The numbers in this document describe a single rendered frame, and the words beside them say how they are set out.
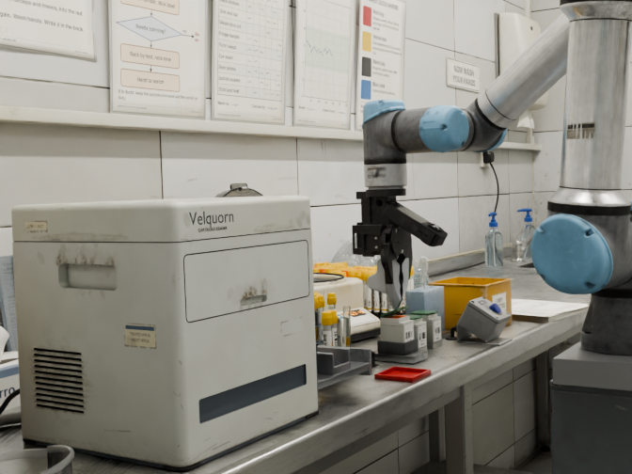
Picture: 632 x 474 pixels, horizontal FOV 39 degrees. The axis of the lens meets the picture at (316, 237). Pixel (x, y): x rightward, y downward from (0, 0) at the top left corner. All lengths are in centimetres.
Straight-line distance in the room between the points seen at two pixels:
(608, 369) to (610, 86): 41
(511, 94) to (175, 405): 81
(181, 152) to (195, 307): 99
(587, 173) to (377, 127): 40
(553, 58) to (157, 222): 76
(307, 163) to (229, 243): 133
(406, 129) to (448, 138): 8
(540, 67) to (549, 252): 34
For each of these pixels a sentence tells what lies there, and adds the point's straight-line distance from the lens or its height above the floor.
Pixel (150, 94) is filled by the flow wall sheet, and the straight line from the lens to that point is 189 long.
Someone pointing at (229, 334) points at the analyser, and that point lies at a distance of 105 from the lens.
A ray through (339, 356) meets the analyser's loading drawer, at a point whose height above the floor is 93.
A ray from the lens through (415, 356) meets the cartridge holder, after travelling 155.
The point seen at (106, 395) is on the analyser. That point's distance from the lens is 107.
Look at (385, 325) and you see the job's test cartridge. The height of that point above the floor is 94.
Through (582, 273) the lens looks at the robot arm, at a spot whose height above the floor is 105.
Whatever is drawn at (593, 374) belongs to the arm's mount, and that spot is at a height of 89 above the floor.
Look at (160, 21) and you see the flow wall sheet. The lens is 193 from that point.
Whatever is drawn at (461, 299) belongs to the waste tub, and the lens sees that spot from 186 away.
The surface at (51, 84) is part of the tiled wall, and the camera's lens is 172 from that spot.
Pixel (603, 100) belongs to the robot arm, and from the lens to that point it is 130.
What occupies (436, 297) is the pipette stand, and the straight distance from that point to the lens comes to 180.
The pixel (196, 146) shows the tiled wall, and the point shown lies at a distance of 200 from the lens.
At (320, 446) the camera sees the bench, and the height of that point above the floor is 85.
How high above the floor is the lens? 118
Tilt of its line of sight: 3 degrees down
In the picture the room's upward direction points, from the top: 2 degrees counter-clockwise
